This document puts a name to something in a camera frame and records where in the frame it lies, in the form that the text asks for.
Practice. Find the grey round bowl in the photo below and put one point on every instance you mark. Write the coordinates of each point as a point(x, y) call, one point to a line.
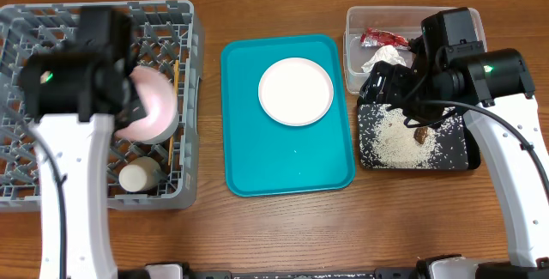
point(161, 130)

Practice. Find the teal plastic tray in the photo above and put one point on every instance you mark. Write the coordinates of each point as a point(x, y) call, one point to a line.
point(264, 157)

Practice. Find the brown food piece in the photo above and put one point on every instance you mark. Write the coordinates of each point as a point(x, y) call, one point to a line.
point(420, 135)

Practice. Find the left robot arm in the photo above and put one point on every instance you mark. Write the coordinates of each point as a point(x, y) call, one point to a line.
point(75, 96)

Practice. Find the white rice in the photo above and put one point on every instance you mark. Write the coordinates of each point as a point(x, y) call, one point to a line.
point(399, 141)

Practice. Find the white round plate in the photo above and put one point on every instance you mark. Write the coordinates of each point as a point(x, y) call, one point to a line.
point(295, 91)

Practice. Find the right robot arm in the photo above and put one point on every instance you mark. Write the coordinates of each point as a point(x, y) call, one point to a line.
point(454, 76)

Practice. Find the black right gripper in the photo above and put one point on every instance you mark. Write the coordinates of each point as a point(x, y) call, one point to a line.
point(396, 76)

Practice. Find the red candy wrapper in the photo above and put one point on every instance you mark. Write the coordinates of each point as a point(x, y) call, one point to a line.
point(375, 37)

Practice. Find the white paper cup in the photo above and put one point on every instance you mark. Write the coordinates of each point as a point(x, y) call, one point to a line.
point(142, 174)

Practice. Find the grey plastic dish rack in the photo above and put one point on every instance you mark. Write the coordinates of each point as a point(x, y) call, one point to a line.
point(166, 30)

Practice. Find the white tissue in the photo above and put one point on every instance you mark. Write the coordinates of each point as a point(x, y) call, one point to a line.
point(386, 53)

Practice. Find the pink bowl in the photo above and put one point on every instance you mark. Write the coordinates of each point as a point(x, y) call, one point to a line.
point(157, 97)

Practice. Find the clear plastic bin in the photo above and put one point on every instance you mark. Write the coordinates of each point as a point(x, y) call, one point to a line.
point(402, 20)

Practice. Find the black waste tray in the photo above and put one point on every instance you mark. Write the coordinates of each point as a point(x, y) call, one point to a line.
point(429, 159)

